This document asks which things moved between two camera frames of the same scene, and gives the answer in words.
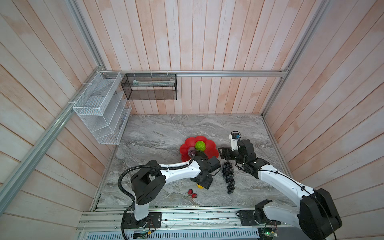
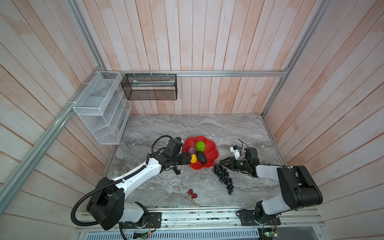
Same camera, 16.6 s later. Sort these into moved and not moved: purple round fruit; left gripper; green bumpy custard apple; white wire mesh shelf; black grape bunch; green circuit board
Moved: left gripper; black grape bunch
Not moved: green bumpy custard apple; purple round fruit; white wire mesh shelf; green circuit board
